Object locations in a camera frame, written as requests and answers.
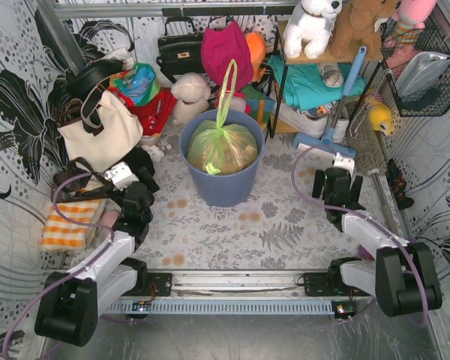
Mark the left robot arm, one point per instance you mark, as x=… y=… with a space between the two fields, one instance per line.
x=97 y=262

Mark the small white cloud plush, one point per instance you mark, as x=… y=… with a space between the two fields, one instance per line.
x=157 y=151

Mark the white fluffy plush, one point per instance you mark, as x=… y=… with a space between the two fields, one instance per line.
x=192 y=94

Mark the wooden shelf rack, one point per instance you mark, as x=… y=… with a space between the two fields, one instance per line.
x=276 y=126

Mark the brown teddy bear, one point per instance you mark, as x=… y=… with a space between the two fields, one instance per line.
x=359 y=23

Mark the silver pouch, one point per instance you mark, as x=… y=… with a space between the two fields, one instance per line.
x=422 y=71

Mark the green trash bag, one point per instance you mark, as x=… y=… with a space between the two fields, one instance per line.
x=227 y=91

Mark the yellow duck plush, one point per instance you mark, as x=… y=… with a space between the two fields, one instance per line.
x=380 y=115

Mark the pink foam roll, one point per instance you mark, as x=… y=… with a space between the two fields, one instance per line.
x=109 y=218

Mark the cream canvas tote bag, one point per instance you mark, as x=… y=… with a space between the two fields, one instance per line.
x=102 y=148

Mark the black wire basket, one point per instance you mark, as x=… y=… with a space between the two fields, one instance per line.
x=397 y=52

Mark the red cloth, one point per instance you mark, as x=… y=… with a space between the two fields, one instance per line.
x=155 y=114

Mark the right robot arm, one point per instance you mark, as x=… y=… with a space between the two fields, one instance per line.
x=390 y=255

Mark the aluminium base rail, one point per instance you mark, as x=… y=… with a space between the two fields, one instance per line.
x=315 y=284

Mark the white sneaker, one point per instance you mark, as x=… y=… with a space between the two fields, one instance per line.
x=313 y=127

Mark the pink plush doll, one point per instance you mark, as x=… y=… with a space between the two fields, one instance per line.
x=411 y=15

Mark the orange plush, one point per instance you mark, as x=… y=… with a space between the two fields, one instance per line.
x=257 y=47

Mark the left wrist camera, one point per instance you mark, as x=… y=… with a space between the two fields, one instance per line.
x=120 y=175

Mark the blue trash bin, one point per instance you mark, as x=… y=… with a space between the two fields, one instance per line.
x=223 y=190

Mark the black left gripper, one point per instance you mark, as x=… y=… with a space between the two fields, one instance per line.
x=107 y=188

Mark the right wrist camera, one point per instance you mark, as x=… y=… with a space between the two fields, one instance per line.
x=345 y=163

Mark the rainbow striped bag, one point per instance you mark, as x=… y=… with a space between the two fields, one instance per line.
x=258 y=105

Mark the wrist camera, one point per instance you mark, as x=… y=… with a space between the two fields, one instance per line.
x=120 y=175
x=345 y=163

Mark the black handbag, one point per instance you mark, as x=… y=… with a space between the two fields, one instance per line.
x=181 y=54

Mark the white round plush pink hands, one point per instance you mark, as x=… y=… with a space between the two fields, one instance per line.
x=238 y=102

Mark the orange white striped cloth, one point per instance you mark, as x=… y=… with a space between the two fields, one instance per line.
x=62 y=235

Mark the white grey dog plush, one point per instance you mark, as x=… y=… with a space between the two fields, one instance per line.
x=310 y=27

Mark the black cloth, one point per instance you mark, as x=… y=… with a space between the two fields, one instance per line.
x=140 y=163

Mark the brown patterned bag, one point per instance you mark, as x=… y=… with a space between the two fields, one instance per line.
x=80 y=182

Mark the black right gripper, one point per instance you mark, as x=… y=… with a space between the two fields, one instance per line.
x=358 y=184

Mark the purple orange sock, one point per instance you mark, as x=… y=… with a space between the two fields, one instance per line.
x=364 y=254

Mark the magenta hanging cloth bag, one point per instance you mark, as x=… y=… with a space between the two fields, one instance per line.
x=220 y=47

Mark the teal cloth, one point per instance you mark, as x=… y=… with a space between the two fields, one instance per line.
x=304 y=87

